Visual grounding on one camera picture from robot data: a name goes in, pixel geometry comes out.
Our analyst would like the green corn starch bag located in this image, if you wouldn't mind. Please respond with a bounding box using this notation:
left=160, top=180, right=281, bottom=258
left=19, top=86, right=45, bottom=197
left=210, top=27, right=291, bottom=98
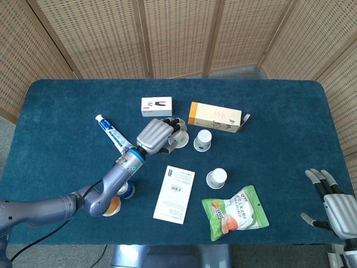
left=201, top=185, right=270, bottom=242

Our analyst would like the wooden rattan folding screen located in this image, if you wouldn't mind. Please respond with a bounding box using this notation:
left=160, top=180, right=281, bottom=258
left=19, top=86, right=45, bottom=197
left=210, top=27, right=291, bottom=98
left=0, top=0, right=357, bottom=157

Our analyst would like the blue silver drink can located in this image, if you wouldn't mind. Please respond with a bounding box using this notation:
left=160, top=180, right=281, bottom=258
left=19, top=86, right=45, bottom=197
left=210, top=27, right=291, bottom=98
left=117, top=181, right=136, bottom=200

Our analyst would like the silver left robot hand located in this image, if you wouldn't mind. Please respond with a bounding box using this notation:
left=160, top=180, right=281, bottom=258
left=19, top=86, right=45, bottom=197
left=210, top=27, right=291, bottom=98
left=136, top=117, right=187, bottom=155

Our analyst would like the flat white printed box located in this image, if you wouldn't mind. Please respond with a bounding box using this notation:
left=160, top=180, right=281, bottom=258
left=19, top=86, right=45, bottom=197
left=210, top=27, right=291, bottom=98
left=152, top=165, right=196, bottom=225

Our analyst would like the white floral paper cup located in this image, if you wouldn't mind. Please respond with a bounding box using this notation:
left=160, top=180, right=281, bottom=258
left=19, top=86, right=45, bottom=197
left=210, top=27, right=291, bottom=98
left=206, top=167, right=228, bottom=190
left=170, top=130, right=190, bottom=149
left=193, top=130, right=213, bottom=152

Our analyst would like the long orange beige carton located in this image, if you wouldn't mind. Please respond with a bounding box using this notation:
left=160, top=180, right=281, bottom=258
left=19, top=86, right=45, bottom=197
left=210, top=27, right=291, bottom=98
left=187, top=101, right=251, bottom=134

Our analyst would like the black floor cable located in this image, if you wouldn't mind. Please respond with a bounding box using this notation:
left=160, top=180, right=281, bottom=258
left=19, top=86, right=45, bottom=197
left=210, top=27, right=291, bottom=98
left=94, top=245, right=108, bottom=265

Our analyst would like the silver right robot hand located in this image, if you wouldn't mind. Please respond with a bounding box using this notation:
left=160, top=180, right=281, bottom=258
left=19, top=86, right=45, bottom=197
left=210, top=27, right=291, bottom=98
left=300, top=168, right=357, bottom=240

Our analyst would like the orange fruit jelly cup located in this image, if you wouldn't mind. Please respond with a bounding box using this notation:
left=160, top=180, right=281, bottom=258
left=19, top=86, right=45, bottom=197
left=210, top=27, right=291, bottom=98
left=102, top=196, right=122, bottom=218

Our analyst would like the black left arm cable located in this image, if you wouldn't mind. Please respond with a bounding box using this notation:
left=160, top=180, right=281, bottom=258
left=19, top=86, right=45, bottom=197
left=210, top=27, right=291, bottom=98
left=9, top=178, right=105, bottom=265

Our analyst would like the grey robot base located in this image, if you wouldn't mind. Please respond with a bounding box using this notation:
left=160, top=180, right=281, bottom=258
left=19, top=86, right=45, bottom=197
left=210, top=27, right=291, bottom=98
left=111, top=244, right=232, bottom=268

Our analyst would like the dark teal table cloth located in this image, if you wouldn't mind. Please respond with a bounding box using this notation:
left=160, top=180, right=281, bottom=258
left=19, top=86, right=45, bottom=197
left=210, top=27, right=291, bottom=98
left=0, top=79, right=357, bottom=246

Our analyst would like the blue white toothpaste tube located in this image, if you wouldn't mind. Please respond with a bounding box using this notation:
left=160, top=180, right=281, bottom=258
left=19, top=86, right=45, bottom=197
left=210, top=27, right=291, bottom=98
left=95, top=114, right=133, bottom=154

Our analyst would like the small white stapler box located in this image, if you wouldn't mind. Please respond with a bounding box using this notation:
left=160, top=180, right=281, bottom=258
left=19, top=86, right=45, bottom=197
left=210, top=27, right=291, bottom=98
left=141, top=97, right=173, bottom=117

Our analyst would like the white floor box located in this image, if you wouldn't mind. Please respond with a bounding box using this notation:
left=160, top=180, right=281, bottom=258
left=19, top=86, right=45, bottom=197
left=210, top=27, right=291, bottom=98
left=327, top=251, right=346, bottom=268

